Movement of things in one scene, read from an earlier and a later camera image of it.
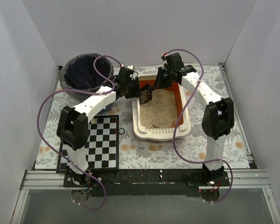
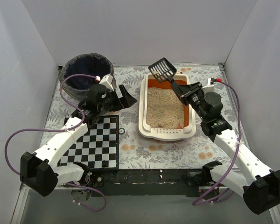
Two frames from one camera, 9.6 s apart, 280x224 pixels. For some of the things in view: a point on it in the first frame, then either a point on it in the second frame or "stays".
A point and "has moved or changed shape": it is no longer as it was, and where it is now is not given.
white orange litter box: [157, 119] has moved or changed shape
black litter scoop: [145, 94] has moved or changed shape
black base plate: [145, 183] stays
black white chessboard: [102, 149] stays
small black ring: [123, 132] stays
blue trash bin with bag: [82, 75] stays
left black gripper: [135, 87] to [119, 99]
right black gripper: [160, 78] to [190, 91]
